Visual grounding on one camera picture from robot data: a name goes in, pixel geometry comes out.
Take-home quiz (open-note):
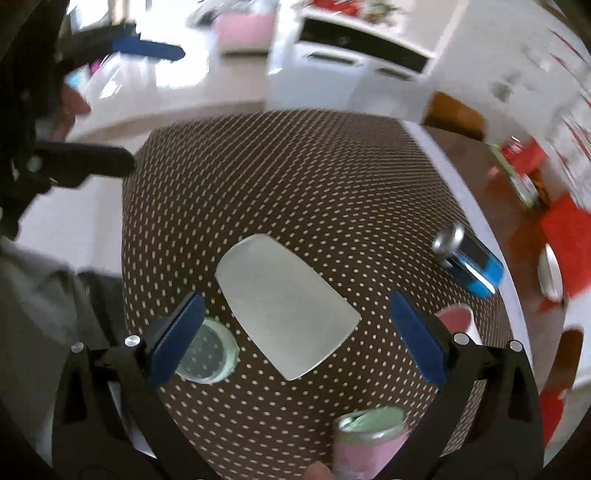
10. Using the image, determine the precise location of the red box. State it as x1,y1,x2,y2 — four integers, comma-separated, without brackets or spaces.
502,138,549,175

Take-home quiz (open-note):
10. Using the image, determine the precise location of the brown dotted tablecloth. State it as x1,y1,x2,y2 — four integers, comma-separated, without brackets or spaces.
121,110,511,480

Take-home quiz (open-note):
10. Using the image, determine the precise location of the pink cup with green inside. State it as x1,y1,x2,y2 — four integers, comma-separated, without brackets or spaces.
333,406,411,480

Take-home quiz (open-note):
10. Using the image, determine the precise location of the person's grey clothing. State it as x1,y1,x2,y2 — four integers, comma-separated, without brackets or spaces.
0,240,127,467

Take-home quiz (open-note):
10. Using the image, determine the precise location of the white cup with pink inside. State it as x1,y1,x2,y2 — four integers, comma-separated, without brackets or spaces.
436,306,484,347

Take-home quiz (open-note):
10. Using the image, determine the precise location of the blue can with metal cap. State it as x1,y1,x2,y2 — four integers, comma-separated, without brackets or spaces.
431,223,505,297

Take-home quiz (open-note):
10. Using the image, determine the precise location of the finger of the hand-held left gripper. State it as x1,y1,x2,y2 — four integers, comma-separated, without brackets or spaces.
69,21,186,63
25,140,138,189

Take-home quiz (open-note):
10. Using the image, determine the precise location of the red mat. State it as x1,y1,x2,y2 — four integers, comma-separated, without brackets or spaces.
539,194,591,297

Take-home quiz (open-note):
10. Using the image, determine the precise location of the white cabinet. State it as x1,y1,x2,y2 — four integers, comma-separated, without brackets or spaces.
267,0,465,126

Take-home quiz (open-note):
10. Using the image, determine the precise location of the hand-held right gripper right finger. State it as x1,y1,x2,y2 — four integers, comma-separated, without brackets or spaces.
383,291,544,480

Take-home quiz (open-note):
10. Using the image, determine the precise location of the pink box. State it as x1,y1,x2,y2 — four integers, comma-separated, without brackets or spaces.
216,11,279,57

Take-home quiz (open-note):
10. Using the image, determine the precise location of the white plate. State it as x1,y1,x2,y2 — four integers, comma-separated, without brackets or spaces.
537,243,565,304

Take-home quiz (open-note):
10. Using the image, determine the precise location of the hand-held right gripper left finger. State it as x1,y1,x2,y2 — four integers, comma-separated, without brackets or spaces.
51,292,218,480

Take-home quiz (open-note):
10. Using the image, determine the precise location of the brown wooden chair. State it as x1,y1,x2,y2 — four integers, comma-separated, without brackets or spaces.
421,91,489,141

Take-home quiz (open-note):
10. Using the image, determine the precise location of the white flat tray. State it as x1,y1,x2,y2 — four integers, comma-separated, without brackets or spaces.
215,234,362,381

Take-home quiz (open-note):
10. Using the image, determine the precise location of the clear glass lid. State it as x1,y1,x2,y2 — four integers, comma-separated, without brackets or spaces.
174,316,240,385

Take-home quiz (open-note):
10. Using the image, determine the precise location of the person's left hand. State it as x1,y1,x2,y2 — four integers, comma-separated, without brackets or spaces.
59,84,92,139

